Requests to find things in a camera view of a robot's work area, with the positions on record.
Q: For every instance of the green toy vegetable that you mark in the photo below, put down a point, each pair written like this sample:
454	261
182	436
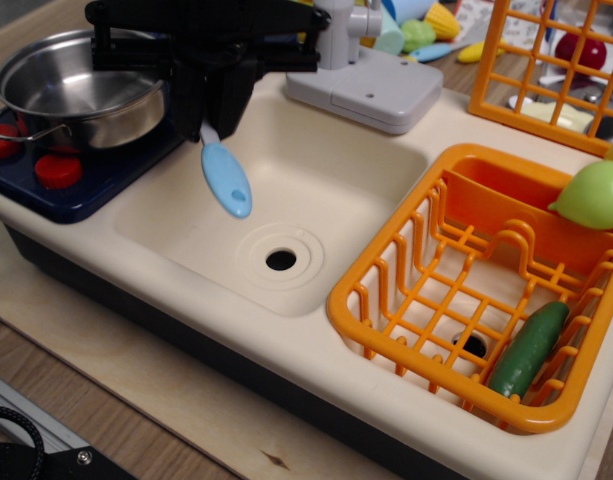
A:
417	34

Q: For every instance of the dark blue toy stove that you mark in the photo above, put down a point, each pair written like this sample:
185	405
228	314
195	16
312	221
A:
106	172

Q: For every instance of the orange dish rack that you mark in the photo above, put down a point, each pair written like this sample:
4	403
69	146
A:
450	279

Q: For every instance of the cream toy plate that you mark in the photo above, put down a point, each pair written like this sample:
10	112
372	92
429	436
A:
568	118

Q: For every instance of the mint toy cup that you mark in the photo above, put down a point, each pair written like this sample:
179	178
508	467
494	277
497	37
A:
391	39

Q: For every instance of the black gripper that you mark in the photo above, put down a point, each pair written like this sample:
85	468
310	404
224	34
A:
229	39

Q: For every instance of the yellow toy corn small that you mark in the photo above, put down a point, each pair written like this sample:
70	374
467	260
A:
471	54

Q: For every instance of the plywood base board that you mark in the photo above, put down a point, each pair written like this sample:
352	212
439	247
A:
151	409

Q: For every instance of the light green toy pear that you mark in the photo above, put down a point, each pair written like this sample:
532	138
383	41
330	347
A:
587	199

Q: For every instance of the green toy cucumber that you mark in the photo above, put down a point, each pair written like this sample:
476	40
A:
526	354

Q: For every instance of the stainless steel pan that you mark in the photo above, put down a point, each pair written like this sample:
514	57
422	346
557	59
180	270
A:
54	98

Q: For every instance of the cream toy sink unit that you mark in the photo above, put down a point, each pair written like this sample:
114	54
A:
322	188

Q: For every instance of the red stove knob right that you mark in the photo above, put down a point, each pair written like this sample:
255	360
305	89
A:
58	172

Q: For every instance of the blue toy utensil handle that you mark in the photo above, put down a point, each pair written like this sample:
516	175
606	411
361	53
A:
435	51

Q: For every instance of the black bracket with screw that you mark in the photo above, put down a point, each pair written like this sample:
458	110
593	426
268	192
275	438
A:
23	462

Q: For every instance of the grey spoon with blue handle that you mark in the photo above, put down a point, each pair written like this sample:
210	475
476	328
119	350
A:
224	174

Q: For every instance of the red stove knob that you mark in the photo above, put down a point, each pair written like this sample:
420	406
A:
1	145
58	172

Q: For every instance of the orange upright grid basket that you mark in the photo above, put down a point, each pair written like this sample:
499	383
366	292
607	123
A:
519	53

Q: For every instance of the red stove knob left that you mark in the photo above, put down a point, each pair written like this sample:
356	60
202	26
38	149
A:
1	145

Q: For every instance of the red toy apple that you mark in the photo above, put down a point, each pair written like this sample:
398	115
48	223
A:
583	54

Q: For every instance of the grey toy faucet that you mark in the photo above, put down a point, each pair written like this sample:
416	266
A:
374	88

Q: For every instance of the silver pot lid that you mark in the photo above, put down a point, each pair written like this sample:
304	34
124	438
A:
582	88

